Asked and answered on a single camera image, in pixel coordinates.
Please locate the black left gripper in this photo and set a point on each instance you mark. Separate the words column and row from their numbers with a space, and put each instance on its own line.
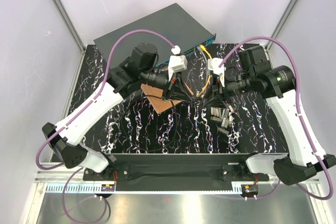
column 176, row 89

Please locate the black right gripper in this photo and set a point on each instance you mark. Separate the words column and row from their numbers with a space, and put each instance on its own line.
column 219, row 91

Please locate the silver transceiver module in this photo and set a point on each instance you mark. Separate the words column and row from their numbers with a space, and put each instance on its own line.
column 222, row 130

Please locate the wooden board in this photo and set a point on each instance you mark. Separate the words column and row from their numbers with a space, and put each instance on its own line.
column 154, row 96

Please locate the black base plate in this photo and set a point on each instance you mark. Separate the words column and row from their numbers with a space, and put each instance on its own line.
column 176, row 173

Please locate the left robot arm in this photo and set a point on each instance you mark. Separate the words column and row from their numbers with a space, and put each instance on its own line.
column 64, row 138

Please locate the teal network switch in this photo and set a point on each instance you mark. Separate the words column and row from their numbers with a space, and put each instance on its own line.
column 173, row 22

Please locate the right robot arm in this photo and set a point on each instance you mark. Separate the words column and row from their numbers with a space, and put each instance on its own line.
column 279, row 87

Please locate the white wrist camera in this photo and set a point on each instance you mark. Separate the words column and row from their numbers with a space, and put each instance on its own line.
column 177, row 61
column 215, row 66

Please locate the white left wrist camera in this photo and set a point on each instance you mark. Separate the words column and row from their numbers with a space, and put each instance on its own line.
column 177, row 61

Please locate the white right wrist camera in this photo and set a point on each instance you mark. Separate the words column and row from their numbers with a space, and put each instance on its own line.
column 215, row 66

